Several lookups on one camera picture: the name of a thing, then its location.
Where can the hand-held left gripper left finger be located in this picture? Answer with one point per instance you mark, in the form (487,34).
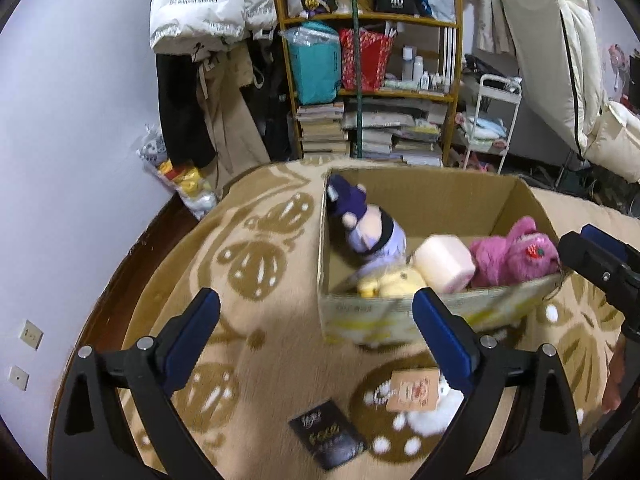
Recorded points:
(192,332)

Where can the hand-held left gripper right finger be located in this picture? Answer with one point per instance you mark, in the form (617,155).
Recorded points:
(442,340)

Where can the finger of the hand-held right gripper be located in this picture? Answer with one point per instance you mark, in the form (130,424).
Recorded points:
(607,241)
(585,260)

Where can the magenta plush bear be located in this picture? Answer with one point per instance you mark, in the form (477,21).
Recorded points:
(510,255)

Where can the pink cylindrical plush toy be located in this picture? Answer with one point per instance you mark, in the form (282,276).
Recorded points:
(445,262)

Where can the yellow plush toy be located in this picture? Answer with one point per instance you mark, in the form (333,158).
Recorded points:
(390,280)

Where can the purple-haired plush doll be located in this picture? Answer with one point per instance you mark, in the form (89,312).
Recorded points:
(367,225)

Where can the printed cardboard box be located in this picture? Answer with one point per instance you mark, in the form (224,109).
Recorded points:
(450,200)

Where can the person's right hand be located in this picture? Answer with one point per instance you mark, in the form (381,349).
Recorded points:
(616,380)

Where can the beige paper card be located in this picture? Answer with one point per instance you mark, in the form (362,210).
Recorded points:
(412,390)

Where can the white fluffy plush toy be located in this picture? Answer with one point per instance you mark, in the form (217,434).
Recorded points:
(435,417)

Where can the beige patterned blanket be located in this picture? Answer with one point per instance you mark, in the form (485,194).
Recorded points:
(280,310)

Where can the pink item under cart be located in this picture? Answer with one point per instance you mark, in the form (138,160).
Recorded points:
(475,164)

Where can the plastic bag of toys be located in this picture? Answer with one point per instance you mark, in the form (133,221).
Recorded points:
(190,185)

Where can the black packet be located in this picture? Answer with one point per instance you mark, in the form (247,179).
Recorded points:
(327,435)

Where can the light blue folded cloth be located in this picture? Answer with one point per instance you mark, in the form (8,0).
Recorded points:
(482,126)

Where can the pink fan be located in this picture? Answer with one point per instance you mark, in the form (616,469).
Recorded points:
(619,57)

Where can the cream folded mattress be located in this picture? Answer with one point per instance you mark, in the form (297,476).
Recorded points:
(550,60)

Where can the white rolling cart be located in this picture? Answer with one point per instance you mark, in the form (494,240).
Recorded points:
(500,82)

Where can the black item on cart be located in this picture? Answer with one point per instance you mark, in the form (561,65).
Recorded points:
(487,67)

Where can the stack of books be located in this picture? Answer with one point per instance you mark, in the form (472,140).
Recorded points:
(385,135)

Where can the beige hanging coat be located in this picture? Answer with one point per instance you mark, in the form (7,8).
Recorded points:
(230,120)

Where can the black hanging coat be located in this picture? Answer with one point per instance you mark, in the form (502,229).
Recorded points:
(182,110)

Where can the wooden bookshelf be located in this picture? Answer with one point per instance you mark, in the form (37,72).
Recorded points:
(455,60)

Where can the dark hanging clothes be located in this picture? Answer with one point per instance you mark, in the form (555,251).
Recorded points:
(272,100)

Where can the group of cosmetic bottles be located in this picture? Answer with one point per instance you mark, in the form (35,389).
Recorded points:
(420,72)

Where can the cream patterned curtain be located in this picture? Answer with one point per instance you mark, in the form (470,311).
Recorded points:
(490,10)

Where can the green pole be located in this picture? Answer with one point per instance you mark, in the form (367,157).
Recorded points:
(357,85)

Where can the teal shopping bag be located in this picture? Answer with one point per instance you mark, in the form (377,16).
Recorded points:
(315,75)

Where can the red gift bag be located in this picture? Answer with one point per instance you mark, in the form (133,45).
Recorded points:
(375,60)

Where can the clear plastic bag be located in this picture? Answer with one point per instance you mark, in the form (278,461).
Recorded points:
(310,37)

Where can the white puffer jacket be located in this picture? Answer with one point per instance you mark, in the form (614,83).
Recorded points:
(200,5)

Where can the dark wooden bed frame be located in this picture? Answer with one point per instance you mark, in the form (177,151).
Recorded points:
(100,300)

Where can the white wall socket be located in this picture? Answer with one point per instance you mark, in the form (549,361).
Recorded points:
(31,333)
(19,377)

